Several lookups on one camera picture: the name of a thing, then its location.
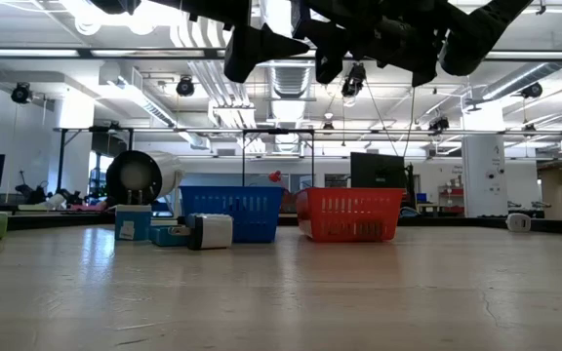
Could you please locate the white shelf with items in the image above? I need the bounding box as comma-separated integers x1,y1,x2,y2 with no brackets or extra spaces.
437,183,463,215

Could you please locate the white cylindrical projector on stand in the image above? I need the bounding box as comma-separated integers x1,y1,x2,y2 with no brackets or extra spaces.
104,150,185,218

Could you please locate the red desk lamp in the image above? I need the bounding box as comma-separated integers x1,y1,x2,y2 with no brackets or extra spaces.
267,170,288,189

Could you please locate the black overhead camera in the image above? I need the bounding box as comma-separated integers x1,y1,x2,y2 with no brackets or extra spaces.
340,61,368,107

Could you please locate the white cup far right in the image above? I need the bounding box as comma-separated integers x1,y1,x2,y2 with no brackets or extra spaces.
504,212,533,234

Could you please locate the teal flat box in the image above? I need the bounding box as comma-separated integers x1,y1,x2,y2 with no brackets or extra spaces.
148,224,190,249

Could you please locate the silver air duct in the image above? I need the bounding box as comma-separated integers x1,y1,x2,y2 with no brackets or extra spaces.
260,0,327,155

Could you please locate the black ceiling spotlight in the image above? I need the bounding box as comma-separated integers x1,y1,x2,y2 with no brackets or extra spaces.
175,74,196,98
9,81,33,106
521,80,544,99
427,114,452,134

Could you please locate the black background rig frame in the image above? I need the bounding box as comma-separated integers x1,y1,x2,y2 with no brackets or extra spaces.
52,125,317,212

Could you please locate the black aluminium rig frame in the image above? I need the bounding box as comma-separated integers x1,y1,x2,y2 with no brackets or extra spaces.
6,215,562,231

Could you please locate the white pillar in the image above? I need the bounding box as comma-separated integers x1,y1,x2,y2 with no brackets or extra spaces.
461,134,507,218

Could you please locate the blue white carton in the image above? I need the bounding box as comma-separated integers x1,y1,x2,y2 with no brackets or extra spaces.
114,191,153,243

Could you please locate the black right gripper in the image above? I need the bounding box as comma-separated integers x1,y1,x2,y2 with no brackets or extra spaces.
291,0,448,89

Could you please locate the white wall charger cube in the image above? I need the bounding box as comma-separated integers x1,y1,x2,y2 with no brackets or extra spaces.
171,214,235,252

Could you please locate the red plastic basket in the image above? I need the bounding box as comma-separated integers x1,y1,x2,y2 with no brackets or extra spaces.
294,187,406,244

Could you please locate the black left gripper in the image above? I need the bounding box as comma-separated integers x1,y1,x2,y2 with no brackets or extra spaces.
182,0,310,84

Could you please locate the blue plastic basket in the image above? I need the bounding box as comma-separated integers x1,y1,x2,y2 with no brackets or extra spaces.
180,185,288,245

